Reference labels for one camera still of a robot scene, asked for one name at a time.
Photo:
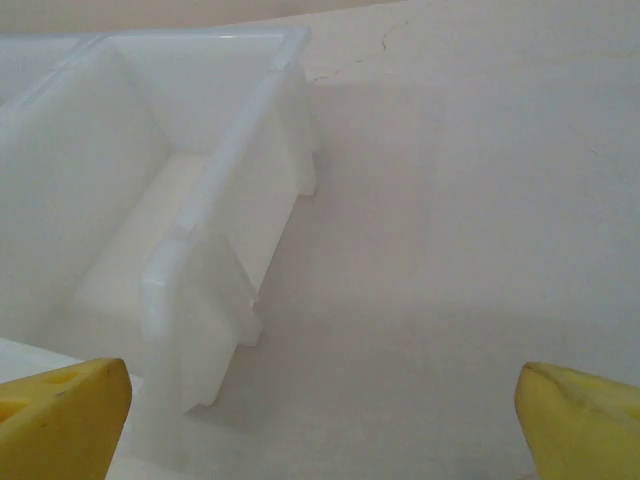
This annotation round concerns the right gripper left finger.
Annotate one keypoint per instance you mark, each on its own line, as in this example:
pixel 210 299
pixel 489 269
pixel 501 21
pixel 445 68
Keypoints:
pixel 60 430

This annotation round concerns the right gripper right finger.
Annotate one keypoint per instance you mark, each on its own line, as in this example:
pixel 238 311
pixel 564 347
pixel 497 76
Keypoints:
pixel 585 435

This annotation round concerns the white three-compartment plastic container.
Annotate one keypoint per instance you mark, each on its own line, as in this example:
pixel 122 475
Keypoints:
pixel 90 150

